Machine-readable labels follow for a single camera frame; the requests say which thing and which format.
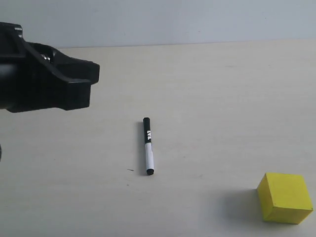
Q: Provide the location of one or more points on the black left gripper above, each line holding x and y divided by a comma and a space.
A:
35, 76

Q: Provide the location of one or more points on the black and white marker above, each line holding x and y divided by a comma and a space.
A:
150, 167

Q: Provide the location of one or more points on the yellow cube block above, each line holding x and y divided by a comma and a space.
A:
284, 198

